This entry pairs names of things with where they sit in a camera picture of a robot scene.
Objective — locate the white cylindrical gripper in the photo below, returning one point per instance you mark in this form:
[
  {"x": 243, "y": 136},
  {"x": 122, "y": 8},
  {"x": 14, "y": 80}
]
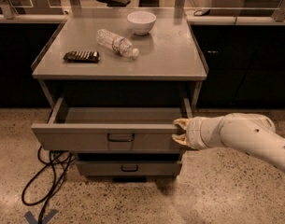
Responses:
[{"x": 196, "y": 132}]

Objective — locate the grey top drawer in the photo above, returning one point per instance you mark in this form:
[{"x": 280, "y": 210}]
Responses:
[{"x": 111, "y": 129}]

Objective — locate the grey drawer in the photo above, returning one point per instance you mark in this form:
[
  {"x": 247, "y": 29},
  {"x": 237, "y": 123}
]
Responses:
[
  {"x": 118, "y": 168},
  {"x": 111, "y": 129}
]

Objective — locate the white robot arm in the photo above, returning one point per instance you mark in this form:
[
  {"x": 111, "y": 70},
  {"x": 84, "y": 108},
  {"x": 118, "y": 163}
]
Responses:
[{"x": 253, "y": 134}]

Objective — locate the grey metal drawer cabinet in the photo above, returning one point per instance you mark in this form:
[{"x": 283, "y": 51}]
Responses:
[{"x": 168, "y": 68}]

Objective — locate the grey bottom drawer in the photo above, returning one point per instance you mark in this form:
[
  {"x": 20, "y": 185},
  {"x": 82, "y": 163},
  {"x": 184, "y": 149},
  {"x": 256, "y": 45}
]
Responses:
[{"x": 118, "y": 168}]

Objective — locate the clear plastic water bottle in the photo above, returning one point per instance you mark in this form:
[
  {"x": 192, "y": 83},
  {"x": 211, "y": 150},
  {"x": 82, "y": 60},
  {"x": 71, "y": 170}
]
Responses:
[{"x": 117, "y": 43}]

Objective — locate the white ceramic bowl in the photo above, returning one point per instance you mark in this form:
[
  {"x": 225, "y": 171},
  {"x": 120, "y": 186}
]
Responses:
[{"x": 141, "y": 22}]

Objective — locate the dark striped snack bar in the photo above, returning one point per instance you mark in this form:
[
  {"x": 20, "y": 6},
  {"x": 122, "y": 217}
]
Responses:
[{"x": 82, "y": 57}]

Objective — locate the black chair armrest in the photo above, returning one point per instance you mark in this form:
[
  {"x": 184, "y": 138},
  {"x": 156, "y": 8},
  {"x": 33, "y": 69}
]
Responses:
[{"x": 115, "y": 3}]

